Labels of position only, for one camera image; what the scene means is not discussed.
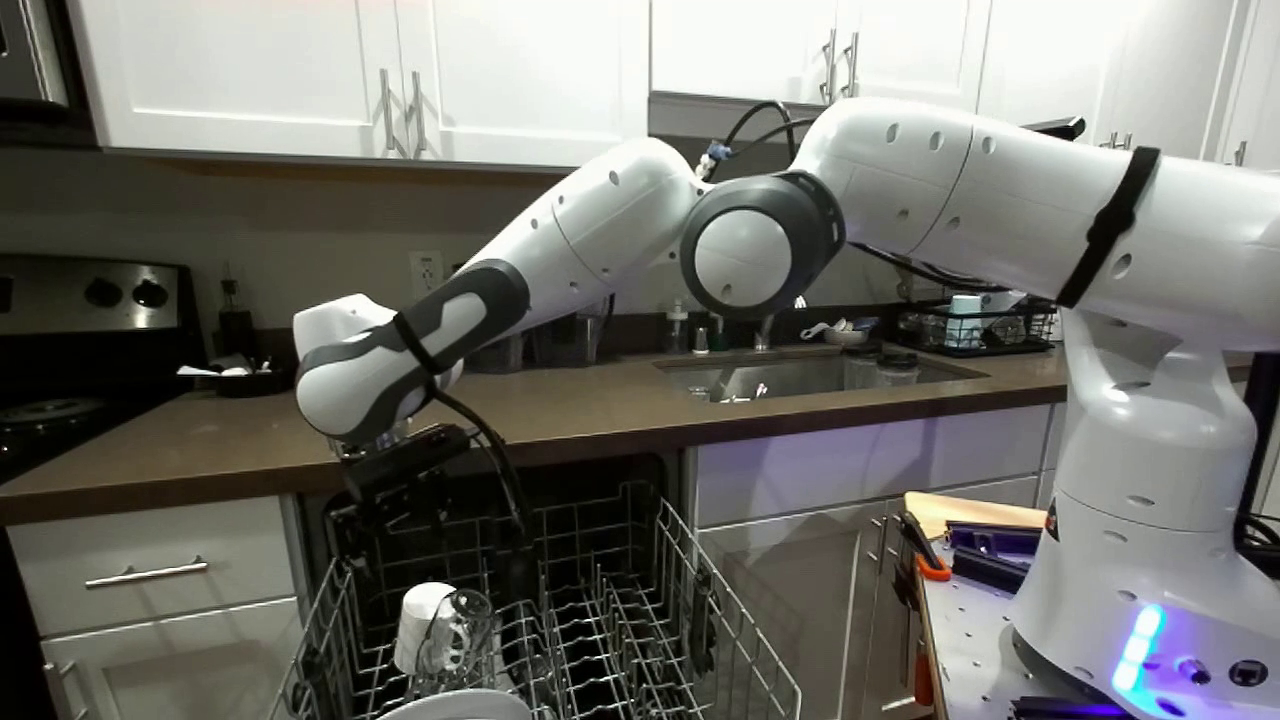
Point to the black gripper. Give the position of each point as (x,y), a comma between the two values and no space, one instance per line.
(406,465)

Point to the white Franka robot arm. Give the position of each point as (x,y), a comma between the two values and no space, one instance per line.
(1012,200)

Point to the small black dish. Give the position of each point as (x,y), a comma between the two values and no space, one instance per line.
(241,376)

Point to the dark bottle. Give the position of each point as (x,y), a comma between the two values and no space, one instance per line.
(232,323)

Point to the white plate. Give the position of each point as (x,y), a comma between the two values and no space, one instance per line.
(454,707)

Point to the white drawer cabinet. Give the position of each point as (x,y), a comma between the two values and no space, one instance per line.
(147,614)

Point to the small soap bottle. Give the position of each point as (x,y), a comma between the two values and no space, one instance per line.
(696,341)

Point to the black and silver stove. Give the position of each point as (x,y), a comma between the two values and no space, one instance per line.
(82,345)

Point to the chrome sink faucet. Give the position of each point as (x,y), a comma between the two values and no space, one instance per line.
(761,335)

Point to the steel kitchen sink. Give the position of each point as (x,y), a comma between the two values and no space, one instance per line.
(825,374)

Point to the white sink base cabinet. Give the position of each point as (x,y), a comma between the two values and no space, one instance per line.
(906,463)

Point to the orange and black screwdriver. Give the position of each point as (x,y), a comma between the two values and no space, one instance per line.
(924,552)

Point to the over-range microwave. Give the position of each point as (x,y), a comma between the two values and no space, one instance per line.
(35,63)

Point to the wooden board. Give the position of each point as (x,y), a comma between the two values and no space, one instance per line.
(974,507)

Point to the black dish drying rack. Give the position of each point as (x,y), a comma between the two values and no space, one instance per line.
(966,327)

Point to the black clamp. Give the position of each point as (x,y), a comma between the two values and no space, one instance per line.
(995,552)

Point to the white wall outlet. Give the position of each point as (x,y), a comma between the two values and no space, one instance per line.
(426,275)

